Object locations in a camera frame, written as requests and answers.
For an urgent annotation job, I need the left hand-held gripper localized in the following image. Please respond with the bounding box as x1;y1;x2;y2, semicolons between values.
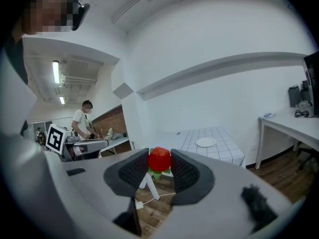
45;123;109;162

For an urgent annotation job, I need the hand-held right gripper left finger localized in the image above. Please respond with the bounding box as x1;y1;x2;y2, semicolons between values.
61;147;150;239

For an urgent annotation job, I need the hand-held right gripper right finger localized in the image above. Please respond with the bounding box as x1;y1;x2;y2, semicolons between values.
152;148;308;239

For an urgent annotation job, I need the red strawberry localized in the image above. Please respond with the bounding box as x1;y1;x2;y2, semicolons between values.
147;146;172;180

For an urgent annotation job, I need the white round plate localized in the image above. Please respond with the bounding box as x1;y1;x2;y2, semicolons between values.
195;137;217;148

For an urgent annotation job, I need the white table leg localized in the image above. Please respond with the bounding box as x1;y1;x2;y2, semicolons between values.
139;172;161;201

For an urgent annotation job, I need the cluttered white work table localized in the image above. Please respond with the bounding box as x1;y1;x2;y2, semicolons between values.
99;127;131;156

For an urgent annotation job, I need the checkered white tablecloth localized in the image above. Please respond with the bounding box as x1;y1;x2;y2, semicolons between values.
149;126;246;169

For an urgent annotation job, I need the long ceiling light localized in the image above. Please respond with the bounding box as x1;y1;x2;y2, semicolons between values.
52;60;60;85

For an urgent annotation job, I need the white desk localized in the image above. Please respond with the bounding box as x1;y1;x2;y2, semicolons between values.
254;106;319;170

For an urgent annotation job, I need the grey water bottle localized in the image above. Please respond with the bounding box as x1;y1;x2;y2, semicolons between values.
288;84;301;108

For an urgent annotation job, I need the person's head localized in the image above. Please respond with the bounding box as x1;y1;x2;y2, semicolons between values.
21;0;81;36

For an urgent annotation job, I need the black monitor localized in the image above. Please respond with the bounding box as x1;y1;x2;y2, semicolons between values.
302;50;319;117

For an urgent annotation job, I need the white floor cable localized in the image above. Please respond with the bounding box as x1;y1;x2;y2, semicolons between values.
143;192;176;205

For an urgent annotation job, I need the grey wall panel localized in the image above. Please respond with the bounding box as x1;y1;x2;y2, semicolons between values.
112;82;135;100

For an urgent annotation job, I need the black head-worn camera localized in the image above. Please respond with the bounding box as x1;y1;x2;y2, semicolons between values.
71;0;91;32

